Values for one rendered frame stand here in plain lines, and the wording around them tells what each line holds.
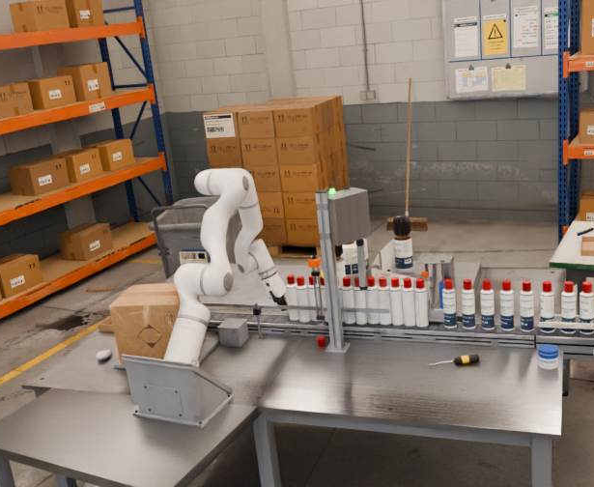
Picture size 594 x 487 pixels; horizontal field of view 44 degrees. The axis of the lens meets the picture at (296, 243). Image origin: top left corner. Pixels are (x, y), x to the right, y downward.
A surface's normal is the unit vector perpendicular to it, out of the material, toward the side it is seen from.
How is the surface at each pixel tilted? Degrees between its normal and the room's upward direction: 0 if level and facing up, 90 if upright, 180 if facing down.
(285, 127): 91
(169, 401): 90
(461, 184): 90
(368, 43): 90
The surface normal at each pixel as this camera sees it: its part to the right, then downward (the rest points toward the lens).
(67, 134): 0.87, 0.05
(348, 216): 0.58, 0.18
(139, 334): -0.18, 0.31
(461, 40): -0.52, 0.30
